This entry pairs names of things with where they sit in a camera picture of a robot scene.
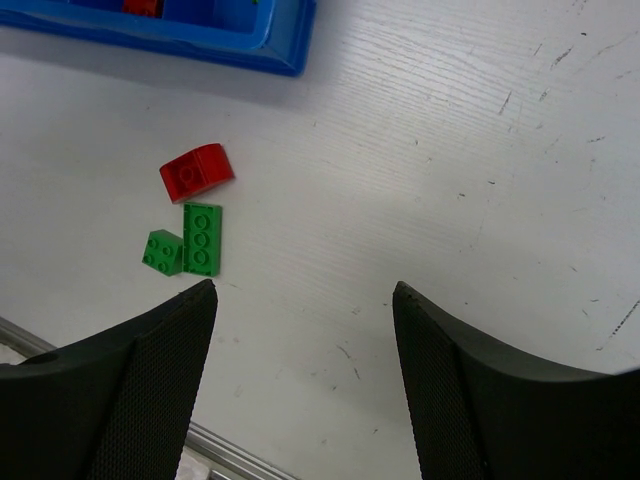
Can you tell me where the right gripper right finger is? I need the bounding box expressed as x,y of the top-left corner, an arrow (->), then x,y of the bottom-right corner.
392,283 -> 639,479

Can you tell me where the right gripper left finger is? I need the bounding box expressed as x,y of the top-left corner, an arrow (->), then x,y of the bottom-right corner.
1,280 -> 218,479

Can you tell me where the green lego brick small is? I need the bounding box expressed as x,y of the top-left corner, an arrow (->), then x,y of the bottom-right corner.
142,229 -> 183,277

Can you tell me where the red small lego brick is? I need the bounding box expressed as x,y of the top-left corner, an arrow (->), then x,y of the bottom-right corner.
159,143 -> 235,204

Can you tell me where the red long lego brick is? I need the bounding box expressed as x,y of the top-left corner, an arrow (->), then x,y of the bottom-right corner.
121,0 -> 164,18

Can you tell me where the blue divided plastic bin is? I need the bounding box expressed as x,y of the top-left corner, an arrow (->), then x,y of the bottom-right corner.
1,1 -> 317,77

